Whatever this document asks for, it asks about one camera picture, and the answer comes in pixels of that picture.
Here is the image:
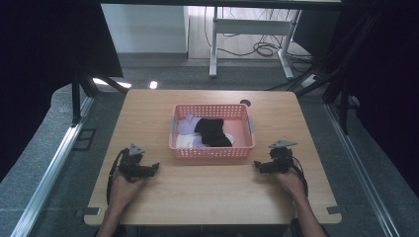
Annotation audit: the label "black sock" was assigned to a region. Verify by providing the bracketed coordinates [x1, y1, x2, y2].
[194, 117, 233, 148]

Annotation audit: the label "black curtain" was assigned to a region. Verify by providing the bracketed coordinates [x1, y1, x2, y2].
[292, 0, 419, 198]
[0, 0, 125, 183]

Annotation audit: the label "white metal desk frame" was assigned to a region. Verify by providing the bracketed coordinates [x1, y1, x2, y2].
[209, 5, 303, 80]

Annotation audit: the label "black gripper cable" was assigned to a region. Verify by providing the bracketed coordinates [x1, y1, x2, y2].
[289, 155, 310, 198]
[106, 148, 130, 205]

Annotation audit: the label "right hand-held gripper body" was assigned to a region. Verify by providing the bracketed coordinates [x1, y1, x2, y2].
[267, 139, 298, 175]

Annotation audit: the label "light purple sock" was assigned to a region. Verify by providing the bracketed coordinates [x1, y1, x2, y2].
[191, 135, 210, 148]
[177, 113, 203, 136]

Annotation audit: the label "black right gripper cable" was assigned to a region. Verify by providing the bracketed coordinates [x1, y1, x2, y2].
[289, 155, 310, 198]

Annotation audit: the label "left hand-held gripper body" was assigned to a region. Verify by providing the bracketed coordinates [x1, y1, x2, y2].
[118, 143, 153, 183]

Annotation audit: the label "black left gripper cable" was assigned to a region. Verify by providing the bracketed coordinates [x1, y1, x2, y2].
[106, 148, 130, 205]

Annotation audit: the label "aluminium floor rail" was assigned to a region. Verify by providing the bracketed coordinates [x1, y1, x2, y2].
[323, 102, 402, 237]
[9, 95, 96, 237]

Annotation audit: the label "white power strip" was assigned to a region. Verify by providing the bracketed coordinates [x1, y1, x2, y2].
[300, 73, 320, 89]

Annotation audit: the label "person's left hand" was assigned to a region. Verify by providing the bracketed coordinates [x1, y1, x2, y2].
[109, 170, 146, 211]

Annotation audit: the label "black floor cables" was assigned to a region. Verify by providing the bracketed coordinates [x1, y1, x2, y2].
[203, 6, 314, 68]

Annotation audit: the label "black metal stand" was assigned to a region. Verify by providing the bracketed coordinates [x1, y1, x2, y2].
[70, 68, 131, 128]
[294, 0, 389, 135]

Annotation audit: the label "pink plastic basket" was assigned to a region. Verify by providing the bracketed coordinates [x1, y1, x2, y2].
[168, 103, 257, 161]

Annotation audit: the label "person's right hand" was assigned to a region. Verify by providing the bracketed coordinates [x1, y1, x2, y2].
[274, 167, 308, 202]

